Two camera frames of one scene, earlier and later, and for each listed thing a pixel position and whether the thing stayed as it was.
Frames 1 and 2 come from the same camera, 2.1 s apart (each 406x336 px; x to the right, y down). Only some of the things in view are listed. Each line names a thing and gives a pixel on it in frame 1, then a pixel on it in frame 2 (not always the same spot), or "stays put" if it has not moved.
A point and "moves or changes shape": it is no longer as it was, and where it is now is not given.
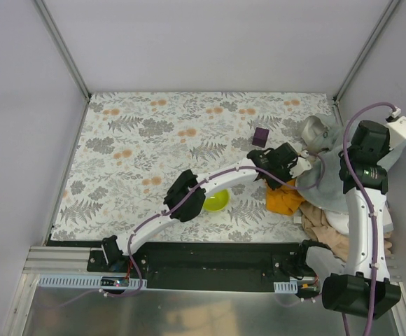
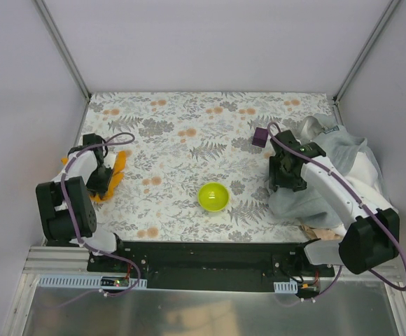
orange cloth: (284, 200) → (117, 175)
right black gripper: (345, 154) → (285, 173)
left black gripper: (277, 180) → (100, 180)
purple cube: (260, 136) stays put
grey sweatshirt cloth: (322, 184) moves or changes shape
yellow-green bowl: (218, 201) stays put
